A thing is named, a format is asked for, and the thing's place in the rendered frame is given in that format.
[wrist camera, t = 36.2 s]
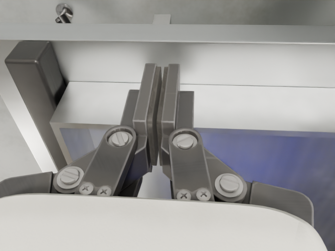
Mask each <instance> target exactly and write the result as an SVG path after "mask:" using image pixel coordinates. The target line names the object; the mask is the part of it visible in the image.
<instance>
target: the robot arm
mask: <svg viewBox="0 0 335 251"><path fill-rule="evenodd" d="M193 124H194V91H180V64H168V67H164V73H163V78H162V69H161V67H157V63H146V64H145V67H144V72H143V76H142V81H141V85H140V89H139V90H132V89H129V91H128V95H127V99H126V103H125V106H124V110H123V114H122V118H121V122H120V125H118V126H114V127H112V128H110V129H109V130H107V131H106V133H105V134H104V136H103V138H102V140H101V142H100V144H99V146H98V147H97V148H95V149H94V150H92V151H90V152H89V153H87V154H85V155H84V156H82V157H80V158H79V159H77V160H75V161H73V162H72V163H70V164H68V165H66V166H65V167H63V168H62V169H60V170H59V171H58V172H57V173H53V172H52V171H50V172H43V173H37V174H30V175H24V176H17V177H11V178H7V179H4V180H3V181H1V182H0V251H327V248H326V246H325V244H324V242H323V240H322V238H321V237H320V235H319V234H318V232H317V231H316V230H315V229H314V207H313V203H312V202H311V200H310V199H309V198H308V197H307V196H306V195H305V194H303V193H300V192H298V191H294V190H290V189H286V188H282V187H278V186H273V185H269V184H265V183H261V182H257V181H253V182H252V183H251V182H247V181H245V180H244V179H243V178H242V177H241V176H240V175H239V174H238V173H236V172H235V171H234V170H233V169H231V168H230V167H229V166H228V165H226V164H225V163H224V162H222V161H221V160H220V159H219V158H217V157H216V156H215V155H214V154H212V153H211V152H210V151H209V150H207V149H206V148H205V147H203V142H202V137H201V135H200V133H199V132H198V131H196V130H194V129H193ZM158 153H159V159H160V166H162V168H163V174H164V175H166V176H167V177H168V178H169V179H170V189H171V199H160V198H141V197H137V196H138V193H139V190H140V187H141V184H142V181H143V176H144V175H145V174H147V173H148V172H152V168H153V166H156V165H157V161H158Z"/></svg>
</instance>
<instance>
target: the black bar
mask: <svg viewBox="0 0 335 251"><path fill-rule="evenodd" d="M4 62H5V64H6V66H7V68H8V70H9V73H10V75H11V77H12V79H13V81H14V83H15V85H16V87H17V89H18V91H19V93H20V95H21V97H22V99H23V101H24V103H25V105H26V108H27V110H28V112H29V114H30V116H31V118H32V120H33V122H34V124H35V126H36V128H37V130H38V132H39V134H40V136H41V138H42V140H43V143H44V145H45V147H46V149H47V151H48V153H49V155H50V157H51V159H52V161H53V163H54V165H55V167H56V169H57V171H59V170H60V169H62V168H63V167H65V166H66V165H68V164H67V162H66V160H65V157H64V155H63V153H62V151H61V148H60V146H59V144H58V141H57V139H56V137H55V134H54V132H53V130H52V127H51V125H50V123H49V122H50V120H51V118H52V116H53V114H54V112H55V110H56V108H57V106H58V104H59V102H60V100H61V98H62V96H63V94H64V92H65V90H66V86H65V83H64V80H63V78H62V75H61V72H60V69H59V66H58V63H57V60H56V57H55V54H54V51H53V48H52V45H51V43H50V42H47V41H20V42H19V43H18V44H17V45H16V46H15V48H14V49H13V50H12V51H11V53H10V54H9V55H8V56H7V58H6V59H5V60H4Z"/></svg>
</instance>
